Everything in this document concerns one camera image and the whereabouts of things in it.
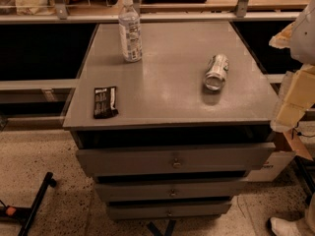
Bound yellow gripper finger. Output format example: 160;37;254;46
269;23;294;49
270;64;315;133

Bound green silver 7up can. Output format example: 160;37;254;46
204;54;229;91

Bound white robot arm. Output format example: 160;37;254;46
269;0;315;133

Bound cardboard box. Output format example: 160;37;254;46
246;128;314;183

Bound top grey drawer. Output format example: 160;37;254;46
76;143;276;177

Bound grey drawer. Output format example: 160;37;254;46
95;178;247;203
106;201;231;220
76;143;276;177

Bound middle grey drawer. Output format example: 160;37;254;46
95;178;247;203

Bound white shoe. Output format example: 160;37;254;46
268;217;314;236

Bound bottom grey drawer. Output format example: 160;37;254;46
106;201;231;220

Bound grey drawer cabinet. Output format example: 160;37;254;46
64;22;277;208

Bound clear plastic water bottle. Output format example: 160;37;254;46
118;0;142;62

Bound black snack bar wrapper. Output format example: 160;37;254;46
94;87;118;119

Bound black stand leg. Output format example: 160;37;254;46
0;172;57;236

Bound metal shelf frame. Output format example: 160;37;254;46
0;0;312;25

